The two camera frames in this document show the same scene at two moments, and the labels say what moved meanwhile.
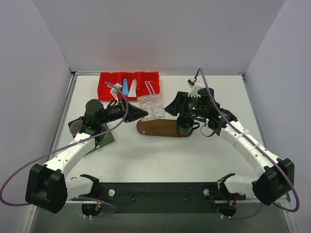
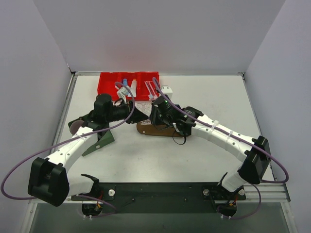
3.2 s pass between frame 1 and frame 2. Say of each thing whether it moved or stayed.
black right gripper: moved
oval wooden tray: stayed
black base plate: stayed
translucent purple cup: stayed
